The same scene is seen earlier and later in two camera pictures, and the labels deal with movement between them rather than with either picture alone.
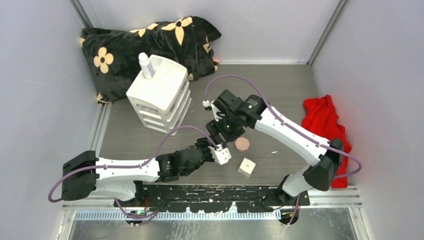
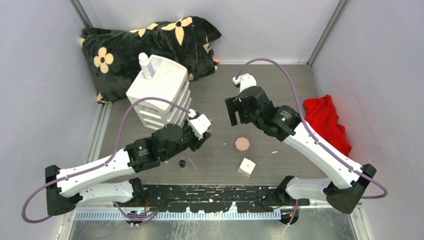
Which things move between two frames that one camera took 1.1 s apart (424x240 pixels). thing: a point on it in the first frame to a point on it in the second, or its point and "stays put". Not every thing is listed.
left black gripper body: (204, 145) to (190, 139)
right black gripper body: (227, 128) to (248, 117)
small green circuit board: (137, 212) stays put
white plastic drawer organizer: (160, 100) stays put
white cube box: (246, 167) stays put
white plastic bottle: (147, 69) stays put
